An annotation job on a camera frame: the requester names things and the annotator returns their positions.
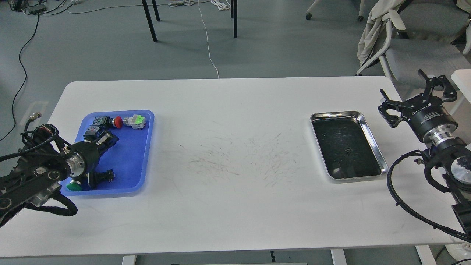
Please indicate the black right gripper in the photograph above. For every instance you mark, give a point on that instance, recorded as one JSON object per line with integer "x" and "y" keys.
{"x": 430, "y": 117}

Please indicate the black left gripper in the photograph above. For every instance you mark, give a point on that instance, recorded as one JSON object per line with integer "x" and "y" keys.
{"x": 87, "y": 155}

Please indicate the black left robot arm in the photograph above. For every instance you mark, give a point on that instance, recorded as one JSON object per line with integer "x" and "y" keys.
{"x": 47, "y": 159}

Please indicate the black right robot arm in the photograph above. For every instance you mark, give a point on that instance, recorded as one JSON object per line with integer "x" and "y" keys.
{"x": 447, "y": 160}

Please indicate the grey green connector part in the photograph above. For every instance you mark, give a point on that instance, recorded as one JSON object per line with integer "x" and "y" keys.
{"x": 136, "y": 122}

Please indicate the blue plastic tray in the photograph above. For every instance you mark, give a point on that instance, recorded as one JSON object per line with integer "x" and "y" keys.
{"x": 128, "y": 158}

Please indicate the white side table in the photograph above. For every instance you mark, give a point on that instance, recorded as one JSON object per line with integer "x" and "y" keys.
{"x": 462, "y": 79}

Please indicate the grey office chair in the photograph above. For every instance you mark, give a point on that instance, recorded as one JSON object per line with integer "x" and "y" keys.
{"x": 432, "y": 35}

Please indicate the beige jacket on chair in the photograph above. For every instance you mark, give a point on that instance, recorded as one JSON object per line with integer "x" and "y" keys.
{"x": 373, "y": 27}

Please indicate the shiny metal tray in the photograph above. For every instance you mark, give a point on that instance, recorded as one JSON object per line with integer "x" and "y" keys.
{"x": 334, "y": 132}

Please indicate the black table legs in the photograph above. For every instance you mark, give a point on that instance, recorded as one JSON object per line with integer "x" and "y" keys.
{"x": 231, "y": 5}

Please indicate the yellow push button switch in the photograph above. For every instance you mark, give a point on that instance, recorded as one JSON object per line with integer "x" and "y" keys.
{"x": 92, "y": 132}

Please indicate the green push button switch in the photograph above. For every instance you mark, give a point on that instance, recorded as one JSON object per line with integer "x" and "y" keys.
{"x": 75, "y": 185}

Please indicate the red push button switch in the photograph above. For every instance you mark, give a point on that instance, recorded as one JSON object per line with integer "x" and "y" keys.
{"x": 108, "y": 122}

